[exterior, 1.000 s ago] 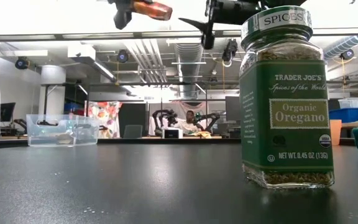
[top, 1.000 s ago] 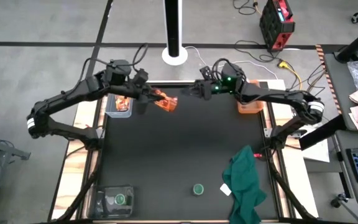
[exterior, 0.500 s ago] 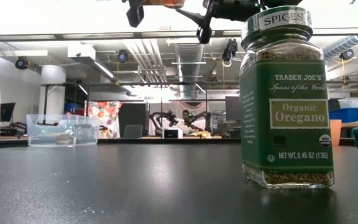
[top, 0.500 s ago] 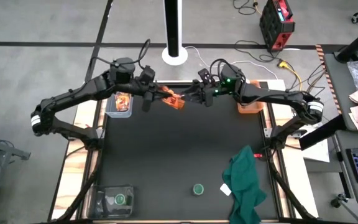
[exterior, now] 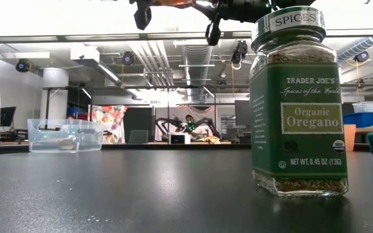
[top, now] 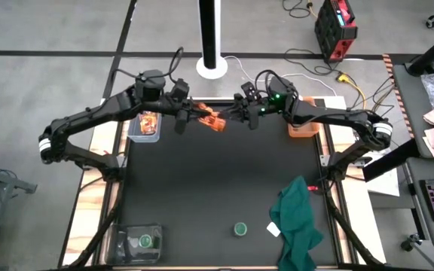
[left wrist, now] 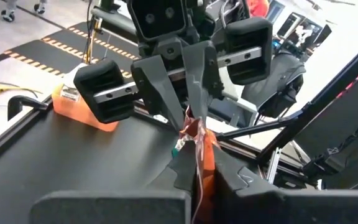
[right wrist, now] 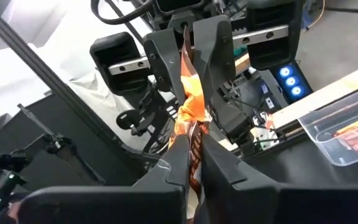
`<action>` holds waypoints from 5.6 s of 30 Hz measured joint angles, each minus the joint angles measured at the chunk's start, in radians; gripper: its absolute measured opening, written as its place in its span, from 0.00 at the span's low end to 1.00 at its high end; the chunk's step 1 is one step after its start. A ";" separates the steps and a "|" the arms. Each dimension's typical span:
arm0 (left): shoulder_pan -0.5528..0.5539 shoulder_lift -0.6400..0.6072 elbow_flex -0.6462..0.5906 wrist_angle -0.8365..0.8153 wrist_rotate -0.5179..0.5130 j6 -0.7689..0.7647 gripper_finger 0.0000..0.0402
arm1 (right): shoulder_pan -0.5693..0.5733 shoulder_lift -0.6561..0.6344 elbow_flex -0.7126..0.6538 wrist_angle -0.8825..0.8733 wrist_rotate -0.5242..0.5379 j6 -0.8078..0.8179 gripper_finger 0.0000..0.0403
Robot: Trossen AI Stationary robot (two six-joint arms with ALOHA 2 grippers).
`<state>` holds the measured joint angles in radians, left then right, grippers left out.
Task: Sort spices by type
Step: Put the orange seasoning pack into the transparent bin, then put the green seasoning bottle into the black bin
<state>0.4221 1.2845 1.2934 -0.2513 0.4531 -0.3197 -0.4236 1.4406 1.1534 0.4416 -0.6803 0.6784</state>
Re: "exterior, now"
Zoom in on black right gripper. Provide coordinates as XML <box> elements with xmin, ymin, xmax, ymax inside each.
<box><xmin>192</xmin><ymin>0</ymin><xmax>272</xmax><ymax>47</ymax></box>

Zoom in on black computer monitor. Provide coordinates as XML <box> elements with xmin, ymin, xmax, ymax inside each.
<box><xmin>0</xmin><ymin>106</ymin><xmax>17</xmax><ymax>129</ymax></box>

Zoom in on floral cloth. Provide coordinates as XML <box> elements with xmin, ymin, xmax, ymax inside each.
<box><xmin>90</xmin><ymin>104</ymin><xmax>128</xmax><ymax>145</ymax></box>

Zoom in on green oregano spice jar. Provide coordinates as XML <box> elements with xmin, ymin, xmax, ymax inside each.
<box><xmin>249</xmin><ymin>5</ymin><xmax>350</xmax><ymax>198</ymax></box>

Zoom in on clear storage container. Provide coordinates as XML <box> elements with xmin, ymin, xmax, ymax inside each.
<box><xmin>352</xmin><ymin>101</ymin><xmax>373</xmax><ymax>114</ymax></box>

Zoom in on silver flexible duct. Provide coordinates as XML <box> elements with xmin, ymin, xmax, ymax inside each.
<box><xmin>336</xmin><ymin>35</ymin><xmax>373</xmax><ymax>63</ymax></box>

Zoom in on ribbed ceiling air duct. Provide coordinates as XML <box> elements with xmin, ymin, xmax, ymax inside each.
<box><xmin>181</xmin><ymin>44</ymin><xmax>214</xmax><ymax>102</ymax></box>

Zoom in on white box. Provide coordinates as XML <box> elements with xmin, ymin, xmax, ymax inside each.
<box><xmin>169</xmin><ymin>133</ymin><xmax>192</xmax><ymax>145</ymax></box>

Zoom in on clear plastic bin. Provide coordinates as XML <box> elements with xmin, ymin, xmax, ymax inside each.
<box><xmin>27</xmin><ymin>118</ymin><xmax>106</xmax><ymax>154</ymax></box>

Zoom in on background black robot arms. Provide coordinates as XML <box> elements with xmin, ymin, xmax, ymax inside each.
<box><xmin>155</xmin><ymin>116</ymin><xmax>222</xmax><ymax>140</ymax></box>

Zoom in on person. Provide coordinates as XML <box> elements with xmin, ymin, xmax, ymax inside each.
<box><xmin>183</xmin><ymin>114</ymin><xmax>210</xmax><ymax>139</ymax></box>

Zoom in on blue storage bin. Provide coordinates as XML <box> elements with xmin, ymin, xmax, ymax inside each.
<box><xmin>342</xmin><ymin>111</ymin><xmax>373</xmax><ymax>129</ymax></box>

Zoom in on orange plastic bin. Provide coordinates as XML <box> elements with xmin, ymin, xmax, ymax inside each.
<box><xmin>343</xmin><ymin>124</ymin><xmax>357</xmax><ymax>152</ymax></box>

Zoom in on white round column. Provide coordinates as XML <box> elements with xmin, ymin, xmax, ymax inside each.
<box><xmin>40</xmin><ymin>67</ymin><xmax>70</xmax><ymax>121</ymax></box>

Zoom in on black ceiling camera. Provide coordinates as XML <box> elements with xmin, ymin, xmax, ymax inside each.
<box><xmin>15</xmin><ymin>58</ymin><xmax>31</xmax><ymax>74</ymax></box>
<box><xmin>354</xmin><ymin>50</ymin><xmax>370</xmax><ymax>63</ymax></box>
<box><xmin>231</xmin><ymin>39</ymin><xmax>249</xmax><ymax>65</ymax></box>
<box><xmin>121</xmin><ymin>50</ymin><xmax>135</xmax><ymax>67</ymax></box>

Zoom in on black table frame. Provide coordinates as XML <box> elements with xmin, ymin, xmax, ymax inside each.
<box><xmin>0</xmin><ymin>143</ymin><xmax>372</xmax><ymax>155</ymax></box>

